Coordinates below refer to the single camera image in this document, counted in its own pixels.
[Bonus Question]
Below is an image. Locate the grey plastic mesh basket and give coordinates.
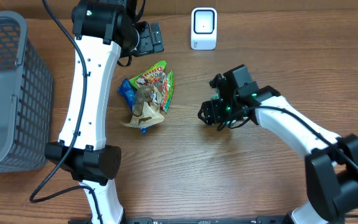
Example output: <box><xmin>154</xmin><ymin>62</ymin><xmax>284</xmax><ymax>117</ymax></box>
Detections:
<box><xmin>0</xmin><ymin>11</ymin><xmax>53</xmax><ymax>173</ymax></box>

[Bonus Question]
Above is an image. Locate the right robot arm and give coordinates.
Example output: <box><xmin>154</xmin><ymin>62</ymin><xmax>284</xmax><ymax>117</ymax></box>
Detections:
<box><xmin>198</xmin><ymin>65</ymin><xmax>358</xmax><ymax>223</ymax></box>

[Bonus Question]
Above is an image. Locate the green Haribo candy bag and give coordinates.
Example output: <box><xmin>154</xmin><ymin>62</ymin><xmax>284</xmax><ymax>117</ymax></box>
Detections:
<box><xmin>129</xmin><ymin>60</ymin><xmax>175</xmax><ymax>113</ymax></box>

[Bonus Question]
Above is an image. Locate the white barcode scanner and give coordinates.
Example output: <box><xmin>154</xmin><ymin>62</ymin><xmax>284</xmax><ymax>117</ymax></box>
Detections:
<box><xmin>190</xmin><ymin>7</ymin><xmax>218</xmax><ymax>50</ymax></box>

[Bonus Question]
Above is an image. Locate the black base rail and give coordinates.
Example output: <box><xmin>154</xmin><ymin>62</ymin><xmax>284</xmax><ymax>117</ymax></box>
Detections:
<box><xmin>68</xmin><ymin>216</ymin><xmax>291</xmax><ymax>224</ymax></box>

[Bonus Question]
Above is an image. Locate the blue snack packet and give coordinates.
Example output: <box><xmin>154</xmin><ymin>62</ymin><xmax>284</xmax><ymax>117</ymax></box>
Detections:
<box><xmin>117</xmin><ymin>77</ymin><xmax>149</xmax><ymax>134</ymax></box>

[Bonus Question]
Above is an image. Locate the teal wipes packet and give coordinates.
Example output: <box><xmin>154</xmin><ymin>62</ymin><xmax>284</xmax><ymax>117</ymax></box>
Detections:
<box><xmin>211</xmin><ymin>93</ymin><xmax>220</xmax><ymax>100</ymax></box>

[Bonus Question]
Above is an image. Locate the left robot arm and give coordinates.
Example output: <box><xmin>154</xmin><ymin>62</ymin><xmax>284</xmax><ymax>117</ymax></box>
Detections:
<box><xmin>45</xmin><ymin>0</ymin><xmax>163</xmax><ymax>223</ymax></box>

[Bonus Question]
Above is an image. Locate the brown nut snack bag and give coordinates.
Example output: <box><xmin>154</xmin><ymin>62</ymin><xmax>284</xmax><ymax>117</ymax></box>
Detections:
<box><xmin>123</xmin><ymin>85</ymin><xmax>164</xmax><ymax>129</ymax></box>

